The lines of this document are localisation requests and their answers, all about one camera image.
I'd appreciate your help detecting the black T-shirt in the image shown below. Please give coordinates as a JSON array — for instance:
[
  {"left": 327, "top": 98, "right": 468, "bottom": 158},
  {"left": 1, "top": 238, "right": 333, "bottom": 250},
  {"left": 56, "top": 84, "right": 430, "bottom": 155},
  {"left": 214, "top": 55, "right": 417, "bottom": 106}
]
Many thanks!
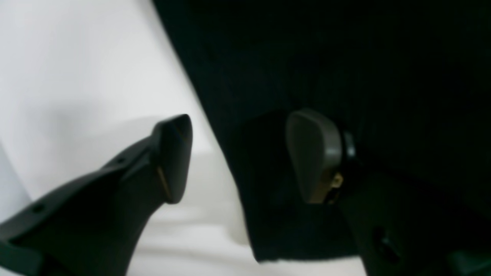
[{"left": 153, "top": 0, "right": 490, "bottom": 262}]

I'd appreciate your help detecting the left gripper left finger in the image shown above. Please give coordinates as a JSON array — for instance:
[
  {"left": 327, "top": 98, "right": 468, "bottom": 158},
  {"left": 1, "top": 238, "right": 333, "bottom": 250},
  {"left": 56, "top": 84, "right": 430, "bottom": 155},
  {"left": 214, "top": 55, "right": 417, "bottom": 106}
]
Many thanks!
[{"left": 152, "top": 114, "right": 193, "bottom": 204}]

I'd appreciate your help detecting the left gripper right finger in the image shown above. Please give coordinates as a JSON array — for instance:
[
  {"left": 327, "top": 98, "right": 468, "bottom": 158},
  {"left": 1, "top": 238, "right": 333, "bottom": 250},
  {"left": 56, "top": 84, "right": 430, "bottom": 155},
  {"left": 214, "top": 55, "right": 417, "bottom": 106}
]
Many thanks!
[{"left": 285, "top": 109, "right": 355, "bottom": 204}]

